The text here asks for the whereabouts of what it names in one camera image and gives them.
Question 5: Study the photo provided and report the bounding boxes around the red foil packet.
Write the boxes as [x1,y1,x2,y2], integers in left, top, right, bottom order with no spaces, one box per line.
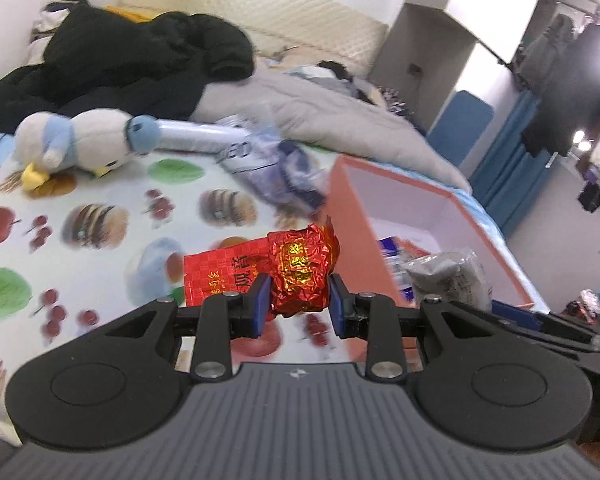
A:
[269,216,342,319]

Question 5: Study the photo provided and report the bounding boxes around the grey blanket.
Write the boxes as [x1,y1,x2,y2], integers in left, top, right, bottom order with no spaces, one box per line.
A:
[192,62,473,193]

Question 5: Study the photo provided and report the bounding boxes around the pink cardboard box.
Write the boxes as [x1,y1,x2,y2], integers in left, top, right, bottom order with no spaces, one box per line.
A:
[325,155,536,353]

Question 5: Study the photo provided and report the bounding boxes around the dark hanging clothes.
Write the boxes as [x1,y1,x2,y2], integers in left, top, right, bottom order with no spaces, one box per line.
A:
[517,12,600,158]

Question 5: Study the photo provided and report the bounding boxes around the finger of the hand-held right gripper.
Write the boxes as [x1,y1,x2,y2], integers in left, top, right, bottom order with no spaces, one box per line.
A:
[491,301,600,356]

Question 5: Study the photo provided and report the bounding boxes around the white and black clothes pile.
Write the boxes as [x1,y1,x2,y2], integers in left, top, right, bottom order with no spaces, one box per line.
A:
[27,1,81,63]

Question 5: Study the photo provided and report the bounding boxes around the cream quilted headboard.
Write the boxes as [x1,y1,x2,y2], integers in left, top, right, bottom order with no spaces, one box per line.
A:
[122,0,388,78]

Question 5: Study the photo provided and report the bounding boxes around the blue white plush penguin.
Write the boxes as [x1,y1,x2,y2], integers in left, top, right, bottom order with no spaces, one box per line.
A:
[14,107,161,192]

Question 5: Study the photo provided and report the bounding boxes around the blue white snack packet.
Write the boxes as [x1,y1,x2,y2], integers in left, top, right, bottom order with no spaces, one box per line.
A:
[376,236,417,306]

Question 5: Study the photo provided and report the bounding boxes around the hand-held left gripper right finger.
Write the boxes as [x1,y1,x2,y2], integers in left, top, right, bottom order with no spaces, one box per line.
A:
[329,274,503,382]

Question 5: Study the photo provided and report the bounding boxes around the grey foil packet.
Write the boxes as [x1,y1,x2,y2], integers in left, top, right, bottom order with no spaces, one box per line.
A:
[402,249,495,312]

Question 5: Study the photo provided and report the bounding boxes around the clear plastic bag blue print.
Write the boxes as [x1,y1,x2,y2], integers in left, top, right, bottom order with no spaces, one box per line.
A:
[215,105,331,216]

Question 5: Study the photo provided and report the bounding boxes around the white cylindrical bottle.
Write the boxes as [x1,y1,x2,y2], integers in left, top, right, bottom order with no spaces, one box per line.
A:
[155,119,253,153]

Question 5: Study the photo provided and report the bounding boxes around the long flat red packet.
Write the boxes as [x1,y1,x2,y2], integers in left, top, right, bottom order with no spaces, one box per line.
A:
[183,239,276,307]

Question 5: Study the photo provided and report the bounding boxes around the dark clothes on pillow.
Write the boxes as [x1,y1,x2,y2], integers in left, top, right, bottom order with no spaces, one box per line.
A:
[317,60,381,103]

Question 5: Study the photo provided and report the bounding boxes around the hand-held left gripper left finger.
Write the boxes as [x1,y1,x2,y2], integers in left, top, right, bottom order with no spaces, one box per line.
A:
[97,274,272,382]

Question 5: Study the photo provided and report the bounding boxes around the black puffer jacket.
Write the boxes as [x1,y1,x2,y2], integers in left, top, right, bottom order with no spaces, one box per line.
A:
[0,7,256,133]

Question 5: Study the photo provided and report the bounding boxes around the blue curtain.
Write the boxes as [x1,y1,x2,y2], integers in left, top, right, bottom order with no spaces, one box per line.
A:
[472,87,543,238]

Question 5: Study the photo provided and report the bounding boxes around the yellow cloth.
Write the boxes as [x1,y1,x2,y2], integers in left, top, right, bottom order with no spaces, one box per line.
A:
[102,5,153,23]

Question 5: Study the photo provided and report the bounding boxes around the group of small bottles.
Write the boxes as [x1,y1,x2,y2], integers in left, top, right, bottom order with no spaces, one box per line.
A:
[380,85,416,121]

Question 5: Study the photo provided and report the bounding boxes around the black bag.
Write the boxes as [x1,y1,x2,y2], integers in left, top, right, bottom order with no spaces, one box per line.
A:
[577,180,600,213]

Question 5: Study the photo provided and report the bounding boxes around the fruit printed mat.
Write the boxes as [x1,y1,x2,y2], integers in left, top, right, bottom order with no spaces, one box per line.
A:
[0,152,381,411]

